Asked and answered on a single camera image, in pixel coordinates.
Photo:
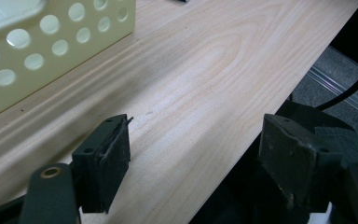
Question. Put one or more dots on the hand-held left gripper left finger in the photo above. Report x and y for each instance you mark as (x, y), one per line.
(105, 161)

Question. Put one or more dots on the metal floor rail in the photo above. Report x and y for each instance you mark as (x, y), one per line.
(332, 86)

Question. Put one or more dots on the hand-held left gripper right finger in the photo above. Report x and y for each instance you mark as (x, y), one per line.
(287, 161)

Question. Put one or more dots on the cream perforated plastic basket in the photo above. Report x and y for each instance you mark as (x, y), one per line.
(66, 31)

